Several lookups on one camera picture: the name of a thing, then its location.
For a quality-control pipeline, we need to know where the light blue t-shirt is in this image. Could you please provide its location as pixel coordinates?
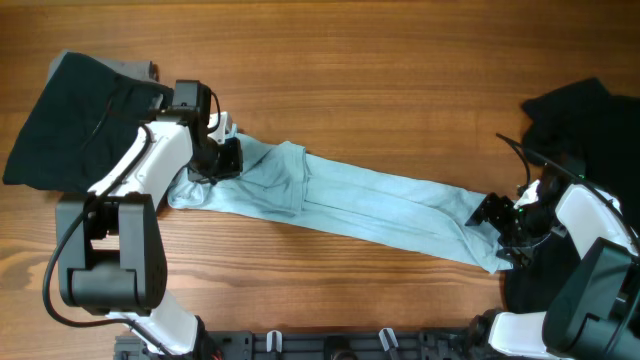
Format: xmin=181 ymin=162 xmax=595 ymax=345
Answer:
xmin=167 ymin=134 xmax=511 ymax=273

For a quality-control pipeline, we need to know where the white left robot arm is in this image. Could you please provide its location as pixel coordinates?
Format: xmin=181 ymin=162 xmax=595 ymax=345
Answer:
xmin=42 ymin=80 xmax=243 ymax=359

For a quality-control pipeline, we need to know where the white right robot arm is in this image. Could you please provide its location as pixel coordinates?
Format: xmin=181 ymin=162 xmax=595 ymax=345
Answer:
xmin=463 ymin=166 xmax=639 ymax=359

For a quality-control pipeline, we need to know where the folded dark clothes stack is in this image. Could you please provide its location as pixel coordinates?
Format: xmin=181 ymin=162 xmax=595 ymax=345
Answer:
xmin=2 ymin=52 xmax=173 ymax=193

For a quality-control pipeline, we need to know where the black garment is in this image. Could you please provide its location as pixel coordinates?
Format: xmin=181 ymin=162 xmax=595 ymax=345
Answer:
xmin=504 ymin=78 xmax=639 ymax=313

